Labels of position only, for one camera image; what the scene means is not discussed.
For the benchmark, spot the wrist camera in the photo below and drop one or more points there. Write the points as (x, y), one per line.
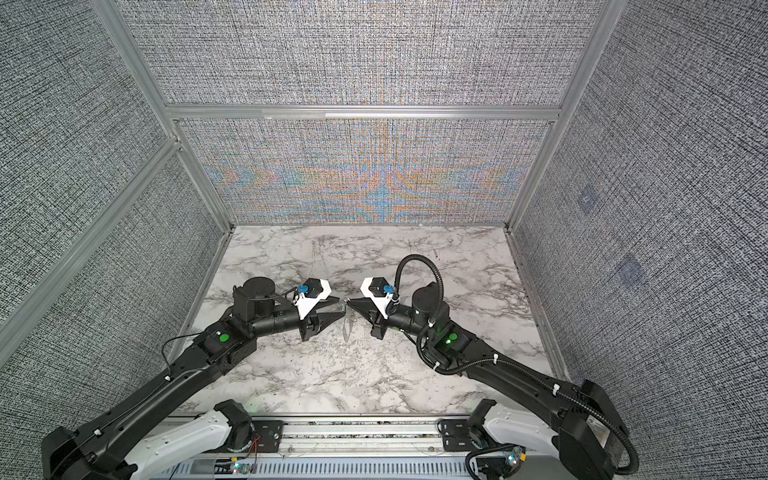
(380, 292)
(309, 294)

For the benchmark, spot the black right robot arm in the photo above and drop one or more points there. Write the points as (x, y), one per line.
(589, 435)

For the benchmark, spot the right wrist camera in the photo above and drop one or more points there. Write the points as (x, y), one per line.
(380, 292)

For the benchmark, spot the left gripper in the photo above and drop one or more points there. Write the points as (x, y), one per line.
(319, 322)

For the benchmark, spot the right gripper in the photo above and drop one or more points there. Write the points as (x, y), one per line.
(372, 313)

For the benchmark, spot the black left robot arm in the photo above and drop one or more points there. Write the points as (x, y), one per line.
(120, 444)

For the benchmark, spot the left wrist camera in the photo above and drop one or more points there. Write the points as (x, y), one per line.
(309, 294)

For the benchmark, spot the grey slotted cable duct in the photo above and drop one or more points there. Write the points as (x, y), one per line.
(319, 468)

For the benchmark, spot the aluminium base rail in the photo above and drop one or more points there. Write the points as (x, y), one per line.
(390, 435)

